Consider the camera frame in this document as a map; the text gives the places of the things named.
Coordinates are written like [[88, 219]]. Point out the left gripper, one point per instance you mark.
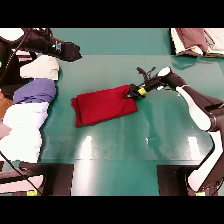
[[72, 51]]

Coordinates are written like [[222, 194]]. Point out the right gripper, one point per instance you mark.
[[134, 90]]

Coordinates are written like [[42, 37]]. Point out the red T-shirt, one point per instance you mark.
[[104, 105]]

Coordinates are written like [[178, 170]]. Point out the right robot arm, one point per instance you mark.
[[199, 104]]

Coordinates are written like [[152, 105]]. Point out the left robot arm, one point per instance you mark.
[[37, 42]]

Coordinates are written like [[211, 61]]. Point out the purple garment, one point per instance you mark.
[[36, 90]]

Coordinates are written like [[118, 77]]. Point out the white garment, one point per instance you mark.
[[20, 145], [27, 114], [216, 37]]

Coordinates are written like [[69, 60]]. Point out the brown garment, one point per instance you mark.
[[193, 38]]

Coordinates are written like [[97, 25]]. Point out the orange-brown garment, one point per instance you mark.
[[4, 104]]

